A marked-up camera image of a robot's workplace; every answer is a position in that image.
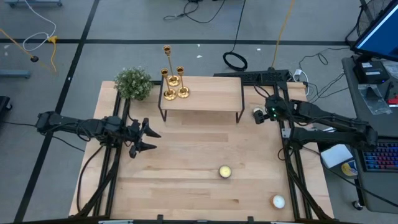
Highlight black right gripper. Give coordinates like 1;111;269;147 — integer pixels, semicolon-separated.
252;95;292;125

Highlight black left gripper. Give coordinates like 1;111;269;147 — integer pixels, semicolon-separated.
123;117;162;159

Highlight dark patterned candle tin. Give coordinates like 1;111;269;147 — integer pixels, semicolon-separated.
218;164;233;179

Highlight tall brass candlestick holder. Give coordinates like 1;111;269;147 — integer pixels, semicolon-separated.
162;45;181;88

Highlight orange patterned candle tin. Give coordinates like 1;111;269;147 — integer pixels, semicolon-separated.
269;194;286;210

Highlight black perforated plate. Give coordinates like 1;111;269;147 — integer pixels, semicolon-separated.
213;68;292;85

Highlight artificial green plant black pot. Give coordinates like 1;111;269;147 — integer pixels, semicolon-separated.
113;66;154;102

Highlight white power adapter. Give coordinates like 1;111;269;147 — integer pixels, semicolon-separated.
292;68;310;96

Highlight wooden riser shelf black legs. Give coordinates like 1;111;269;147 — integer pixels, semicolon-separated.
157;71;246;124

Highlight white box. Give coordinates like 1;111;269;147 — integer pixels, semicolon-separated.
320;146;354;169

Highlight grey desk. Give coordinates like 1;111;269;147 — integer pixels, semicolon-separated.
341;55;398;215

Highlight clear plastic bag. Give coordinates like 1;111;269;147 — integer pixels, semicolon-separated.
357;83;393;116

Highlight black mini computer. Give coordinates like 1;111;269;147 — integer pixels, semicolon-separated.
353;60;391;85

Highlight rainbow backlit keyboard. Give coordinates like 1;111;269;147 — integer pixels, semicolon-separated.
362;141;398;174

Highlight yellow pole black tip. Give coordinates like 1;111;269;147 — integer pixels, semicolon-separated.
0;27;40;63

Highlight black wheeled base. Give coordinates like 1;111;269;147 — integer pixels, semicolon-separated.
0;95;12;113

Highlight grey bar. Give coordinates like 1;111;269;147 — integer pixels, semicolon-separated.
0;68;32;80

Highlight computer monitor blue screen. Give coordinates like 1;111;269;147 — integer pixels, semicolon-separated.
353;0;398;63

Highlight grey cart base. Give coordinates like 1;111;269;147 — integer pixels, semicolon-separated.
4;0;63;9

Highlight black aluminium table frame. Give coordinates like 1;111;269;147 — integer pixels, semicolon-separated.
74;70;335;224

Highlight black coiled cable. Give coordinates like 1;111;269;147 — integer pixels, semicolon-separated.
221;0;249;72

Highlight silver aluminium bracket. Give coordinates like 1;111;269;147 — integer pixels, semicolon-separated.
98;219;134;224

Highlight long yellow cable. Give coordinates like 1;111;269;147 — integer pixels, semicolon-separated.
271;0;295;70

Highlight black floor cable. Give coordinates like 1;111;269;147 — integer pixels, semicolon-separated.
0;120;40;128
162;0;226;24

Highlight yellow power cord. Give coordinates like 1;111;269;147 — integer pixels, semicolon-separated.
46;35;59;74

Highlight white cable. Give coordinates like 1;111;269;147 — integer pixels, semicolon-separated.
22;0;58;52

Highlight black wire floor fan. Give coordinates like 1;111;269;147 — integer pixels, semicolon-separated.
345;0;394;47

